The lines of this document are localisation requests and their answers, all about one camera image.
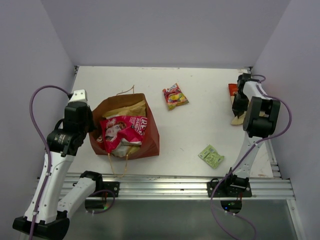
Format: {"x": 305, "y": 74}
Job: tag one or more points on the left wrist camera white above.
{"x": 78, "y": 96}

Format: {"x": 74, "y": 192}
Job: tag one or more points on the brown kraft chips bag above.
{"x": 136, "y": 110}

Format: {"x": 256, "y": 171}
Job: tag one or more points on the red paper bag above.
{"x": 150, "y": 146}

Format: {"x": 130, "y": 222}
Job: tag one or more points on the orange beige chips bag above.
{"x": 236, "y": 121}

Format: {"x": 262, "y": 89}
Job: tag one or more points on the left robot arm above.
{"x": 48, "y": 215}

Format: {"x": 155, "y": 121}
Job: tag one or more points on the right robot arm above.
{"x": 260, "y": 114}

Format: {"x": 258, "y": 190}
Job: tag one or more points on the orange yellow candy packet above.
{"x": 174, "y": 97}

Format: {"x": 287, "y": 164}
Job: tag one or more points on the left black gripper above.
{"x": 92, "y": 125}

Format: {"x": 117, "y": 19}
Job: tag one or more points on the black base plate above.
{"x": 104, "y": 190}
{"x": 220, "y": 188}

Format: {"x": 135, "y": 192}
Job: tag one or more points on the green small sachet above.
{"x": 210, "y": 156}

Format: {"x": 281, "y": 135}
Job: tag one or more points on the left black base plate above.
{"x": 104, "y": 190}

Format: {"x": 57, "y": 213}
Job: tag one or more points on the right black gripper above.
{"x": 236, "y": 108}

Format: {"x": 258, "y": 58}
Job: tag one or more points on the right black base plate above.
{"x": 220, "y": 188}

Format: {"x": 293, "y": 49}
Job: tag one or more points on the red white chips bag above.
{"x": 122, "y": 150}

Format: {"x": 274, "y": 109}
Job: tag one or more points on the aluminium mounting rail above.
{"x": 139, "y": 187}

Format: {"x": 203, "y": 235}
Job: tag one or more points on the pink REAL chips bag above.
{"x": 123, "y": 130}

